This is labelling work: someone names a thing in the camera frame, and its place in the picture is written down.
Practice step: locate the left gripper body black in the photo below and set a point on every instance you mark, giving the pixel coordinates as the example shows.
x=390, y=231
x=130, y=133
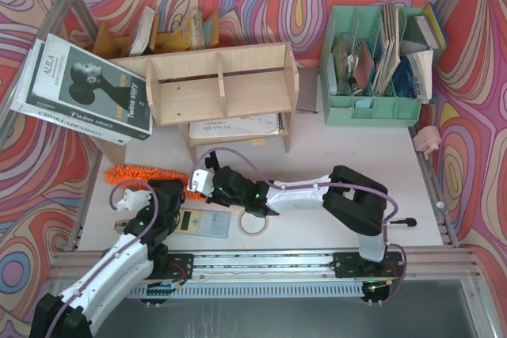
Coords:
x=167, y=191

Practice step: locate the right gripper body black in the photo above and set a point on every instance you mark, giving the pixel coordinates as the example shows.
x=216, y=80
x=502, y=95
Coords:
x=216, y=179

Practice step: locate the orange microfiber duster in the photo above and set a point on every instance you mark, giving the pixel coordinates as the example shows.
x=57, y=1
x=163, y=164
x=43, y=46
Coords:
x=135, y=176

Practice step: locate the beige and blue calculator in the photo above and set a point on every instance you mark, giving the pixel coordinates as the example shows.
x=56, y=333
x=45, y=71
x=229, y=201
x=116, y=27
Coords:
x=204, y=223

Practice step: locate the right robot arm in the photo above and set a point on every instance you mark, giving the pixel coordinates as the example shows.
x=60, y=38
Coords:
x=356, y=201

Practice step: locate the wooden bookshelf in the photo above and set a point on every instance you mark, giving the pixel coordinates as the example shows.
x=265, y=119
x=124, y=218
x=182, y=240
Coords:
x=219, y=83

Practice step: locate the clear tape roll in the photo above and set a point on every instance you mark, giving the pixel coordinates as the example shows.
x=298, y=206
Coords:
x=252, y=226

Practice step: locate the yellow sticky note pad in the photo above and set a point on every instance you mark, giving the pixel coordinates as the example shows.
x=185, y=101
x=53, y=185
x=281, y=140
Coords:
x=257, y=142

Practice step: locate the spiral notebook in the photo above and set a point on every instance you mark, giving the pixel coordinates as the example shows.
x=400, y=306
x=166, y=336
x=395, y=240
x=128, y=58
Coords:
x=264, y=124

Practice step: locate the yellow file rack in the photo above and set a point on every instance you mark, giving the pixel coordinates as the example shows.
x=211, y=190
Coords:
x=193, y=34

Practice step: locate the Twins story book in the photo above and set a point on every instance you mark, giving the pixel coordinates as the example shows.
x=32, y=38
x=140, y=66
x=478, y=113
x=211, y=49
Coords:
x=71, y=81

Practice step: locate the white Chokladfabriken book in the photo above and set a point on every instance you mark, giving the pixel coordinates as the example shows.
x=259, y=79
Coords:
x=21, y=105

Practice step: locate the black marker pen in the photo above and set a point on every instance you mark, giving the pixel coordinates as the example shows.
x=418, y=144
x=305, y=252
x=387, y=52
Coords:
x=405, y=222

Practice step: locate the mint green desk organizer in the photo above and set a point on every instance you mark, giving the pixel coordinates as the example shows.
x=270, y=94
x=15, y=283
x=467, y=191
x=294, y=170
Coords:
x=348, y=68

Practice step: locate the pink piggy figurine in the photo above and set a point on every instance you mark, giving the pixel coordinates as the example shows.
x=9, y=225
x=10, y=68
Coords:
x=427, y=140

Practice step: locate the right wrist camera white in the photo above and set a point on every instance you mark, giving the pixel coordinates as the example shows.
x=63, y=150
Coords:
x=201, y=181

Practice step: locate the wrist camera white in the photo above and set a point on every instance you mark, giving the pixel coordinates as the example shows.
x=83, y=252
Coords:
x=133, y=200
x=201, y=181

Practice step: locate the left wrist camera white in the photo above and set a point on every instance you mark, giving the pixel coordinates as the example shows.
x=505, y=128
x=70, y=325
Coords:
x=133, y=200

